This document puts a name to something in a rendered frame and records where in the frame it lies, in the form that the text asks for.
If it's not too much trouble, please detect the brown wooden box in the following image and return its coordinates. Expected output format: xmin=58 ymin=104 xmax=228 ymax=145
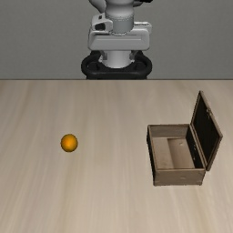
xmin=147 ymin=123 xmax=208 ymax=187

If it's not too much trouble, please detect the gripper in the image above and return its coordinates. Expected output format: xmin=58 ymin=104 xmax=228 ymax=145
xmin=87 ymin=13 xmax=153 ymax=61

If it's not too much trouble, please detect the brown wooden box lid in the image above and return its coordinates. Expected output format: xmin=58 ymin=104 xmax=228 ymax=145
xmin=189 ymin=90 xmax=224 ymax=172

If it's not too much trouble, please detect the orange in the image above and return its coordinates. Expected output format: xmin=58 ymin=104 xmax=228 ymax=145
xmin=60 ymin=133 xmax=79 ymax=153

